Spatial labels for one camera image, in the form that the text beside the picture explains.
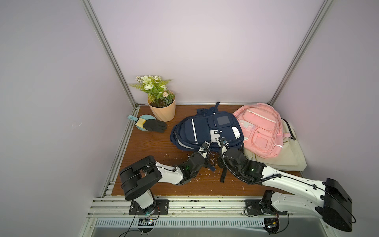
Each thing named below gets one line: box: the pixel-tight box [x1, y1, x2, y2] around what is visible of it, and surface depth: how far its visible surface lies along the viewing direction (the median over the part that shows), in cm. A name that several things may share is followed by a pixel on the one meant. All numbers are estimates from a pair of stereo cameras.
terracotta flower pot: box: [147, 90, 177, 123], surface depth 104 cm
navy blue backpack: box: [169, 102, 244, 183], surface depth 94 cm
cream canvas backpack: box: [243, 118, 307, 172], surface depth 89 cm
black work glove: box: [142, 118, 168, 133], surface depth 109 cm
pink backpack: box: [233, 102, 291, 158], surface depth 99 cm
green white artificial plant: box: [129, 75, 176, 108], surface depth 95 cm
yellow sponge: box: [135, 117, 147, 129], surface depth 109 cm
